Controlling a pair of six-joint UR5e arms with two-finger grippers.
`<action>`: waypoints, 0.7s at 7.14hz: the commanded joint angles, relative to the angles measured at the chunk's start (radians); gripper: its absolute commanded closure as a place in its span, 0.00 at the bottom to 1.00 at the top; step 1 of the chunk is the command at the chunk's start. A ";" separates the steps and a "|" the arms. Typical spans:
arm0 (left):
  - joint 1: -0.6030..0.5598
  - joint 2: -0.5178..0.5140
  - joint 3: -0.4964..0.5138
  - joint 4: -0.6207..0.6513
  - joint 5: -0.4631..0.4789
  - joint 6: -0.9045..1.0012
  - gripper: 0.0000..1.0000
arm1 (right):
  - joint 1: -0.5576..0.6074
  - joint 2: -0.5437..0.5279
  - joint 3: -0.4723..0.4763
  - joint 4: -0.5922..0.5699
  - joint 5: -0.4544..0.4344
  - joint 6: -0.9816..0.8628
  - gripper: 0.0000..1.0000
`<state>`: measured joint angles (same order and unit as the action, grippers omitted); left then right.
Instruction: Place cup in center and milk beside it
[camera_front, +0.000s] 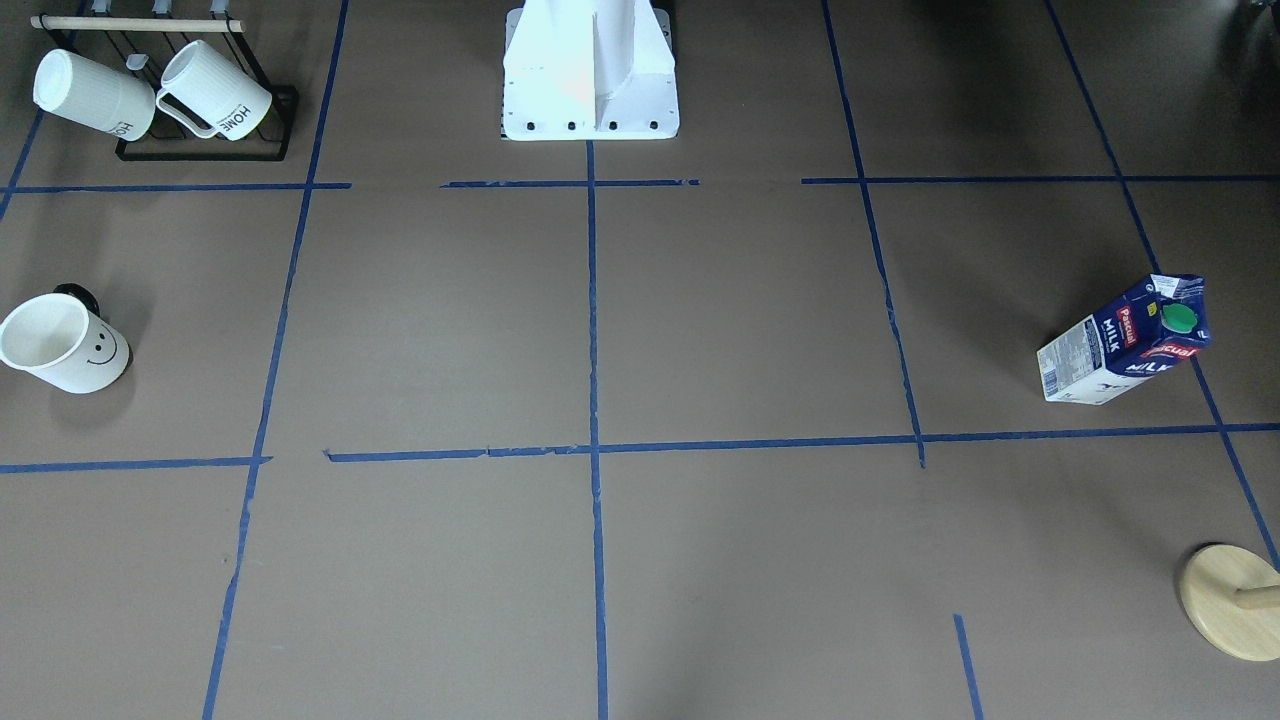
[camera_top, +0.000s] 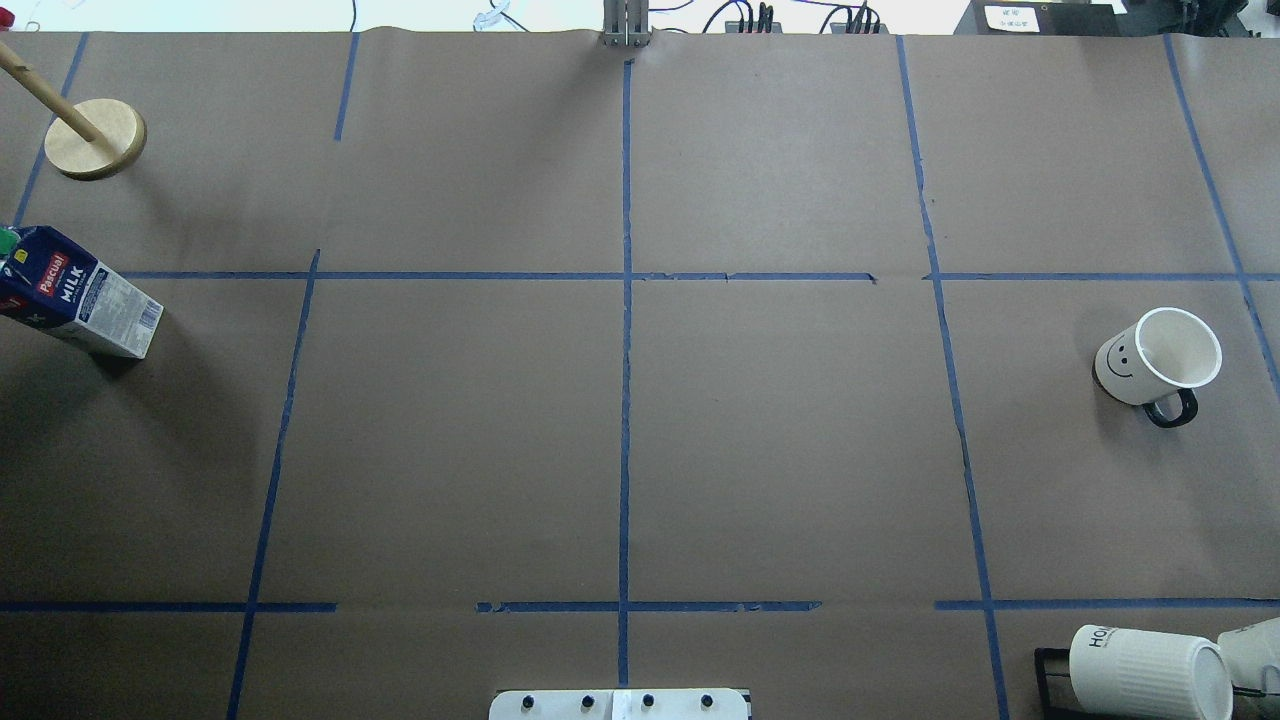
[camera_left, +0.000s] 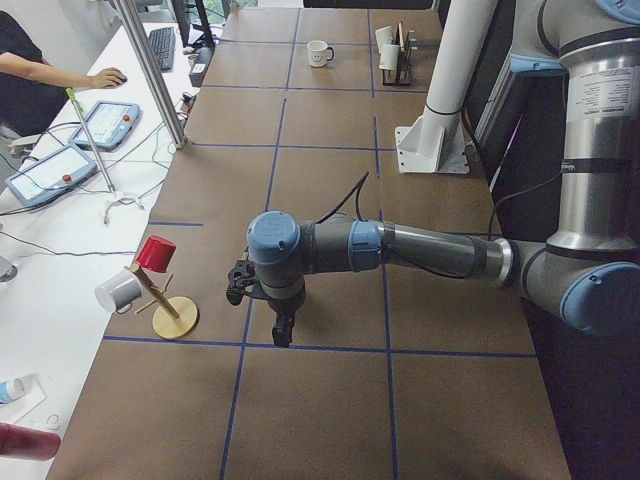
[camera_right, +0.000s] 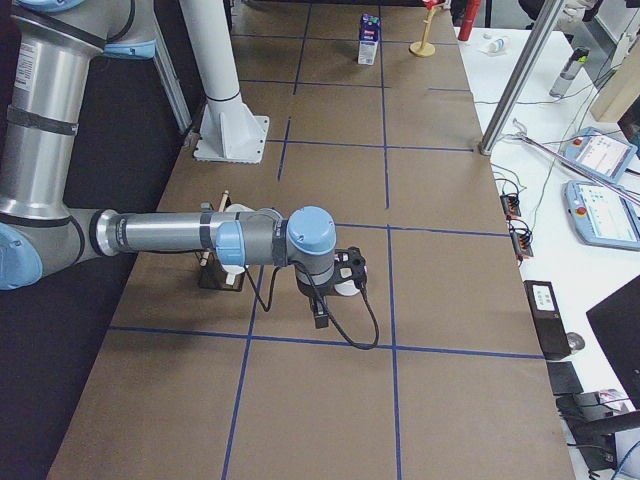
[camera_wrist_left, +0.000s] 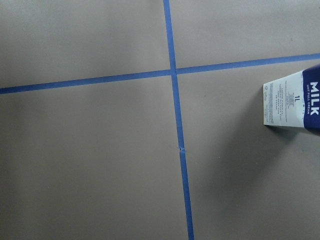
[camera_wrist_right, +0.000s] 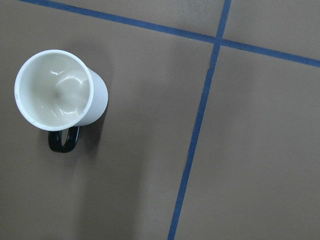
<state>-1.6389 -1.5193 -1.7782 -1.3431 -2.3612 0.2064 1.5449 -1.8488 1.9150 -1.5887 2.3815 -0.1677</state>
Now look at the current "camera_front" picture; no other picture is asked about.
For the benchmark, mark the blue milk carton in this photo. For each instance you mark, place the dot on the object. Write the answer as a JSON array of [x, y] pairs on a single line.
[[1147, 330]]

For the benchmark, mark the white smiley face cup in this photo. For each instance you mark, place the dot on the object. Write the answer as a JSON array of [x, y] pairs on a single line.
[[61, 338]]

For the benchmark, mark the white ribbed HOME mug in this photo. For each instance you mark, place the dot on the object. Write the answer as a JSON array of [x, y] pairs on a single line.
[[210, 96]]

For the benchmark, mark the wooden mug tree stand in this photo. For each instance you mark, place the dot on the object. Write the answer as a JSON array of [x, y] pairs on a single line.
[[1229, 594]]

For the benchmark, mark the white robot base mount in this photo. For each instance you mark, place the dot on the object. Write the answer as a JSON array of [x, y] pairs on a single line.
[[589, 71]]

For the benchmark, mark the black wire mug rack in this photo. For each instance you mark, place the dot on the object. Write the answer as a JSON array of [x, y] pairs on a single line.
[[142, 45]]

